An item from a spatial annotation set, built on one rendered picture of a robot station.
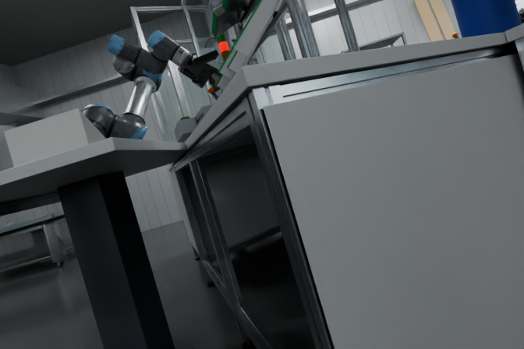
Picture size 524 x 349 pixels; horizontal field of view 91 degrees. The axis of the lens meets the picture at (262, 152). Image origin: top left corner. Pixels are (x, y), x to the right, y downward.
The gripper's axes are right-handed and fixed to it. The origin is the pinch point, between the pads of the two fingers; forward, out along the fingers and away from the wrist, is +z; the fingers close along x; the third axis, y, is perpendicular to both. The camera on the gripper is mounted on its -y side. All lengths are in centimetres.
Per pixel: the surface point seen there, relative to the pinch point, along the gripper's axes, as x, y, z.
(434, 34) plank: -127, -341, 225
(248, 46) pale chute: 48.1, 12.0, -2.6
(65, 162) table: 41, 57, -21
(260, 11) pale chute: 49.1, 1.9, -4.9
